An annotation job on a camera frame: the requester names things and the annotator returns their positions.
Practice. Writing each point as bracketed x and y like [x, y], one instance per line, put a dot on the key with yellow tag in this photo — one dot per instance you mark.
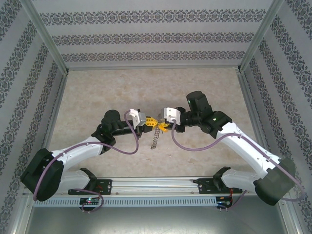
[163, 130]

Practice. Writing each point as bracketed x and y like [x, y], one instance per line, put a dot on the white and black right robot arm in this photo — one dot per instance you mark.
[246, 143]

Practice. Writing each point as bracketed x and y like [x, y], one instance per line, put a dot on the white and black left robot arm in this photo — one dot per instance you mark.
[80, 151]

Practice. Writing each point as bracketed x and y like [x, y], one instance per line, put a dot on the small circuit board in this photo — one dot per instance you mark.
[89, 200]
[223, 202]

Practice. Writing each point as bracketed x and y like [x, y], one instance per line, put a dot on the grey metal sheet panel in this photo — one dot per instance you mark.
[156, 221]

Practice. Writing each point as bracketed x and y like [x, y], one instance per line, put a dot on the aluminium table edge rail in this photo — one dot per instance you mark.
[58, 97]
[251, 102]

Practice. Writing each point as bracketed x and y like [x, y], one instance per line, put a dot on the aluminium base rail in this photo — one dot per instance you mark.
[153, 185]

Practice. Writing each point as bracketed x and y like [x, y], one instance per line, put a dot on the aluminium frame post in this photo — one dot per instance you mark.
[46, 36]
[262, 34]

